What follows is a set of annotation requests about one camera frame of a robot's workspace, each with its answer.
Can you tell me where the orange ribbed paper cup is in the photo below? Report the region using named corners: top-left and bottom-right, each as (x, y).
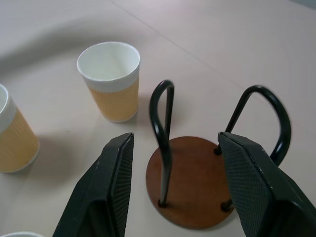
top-left (0, 231), bottom-right (45, 237)
top-left (0, 83), bottom-right (40, 173)
top-left (77, 41), bottom-right (141, 123)

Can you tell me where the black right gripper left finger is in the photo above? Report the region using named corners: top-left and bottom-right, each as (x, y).
top-left (52, 132), bottom-right (135, 237)

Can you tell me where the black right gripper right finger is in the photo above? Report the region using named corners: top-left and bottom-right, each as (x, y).
top-left (218, 131), bottom-right (316, 237)

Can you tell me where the wooden cup holder stand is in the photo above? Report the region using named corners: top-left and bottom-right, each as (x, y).
top-left (145, 79), bottom-right (292, 230)

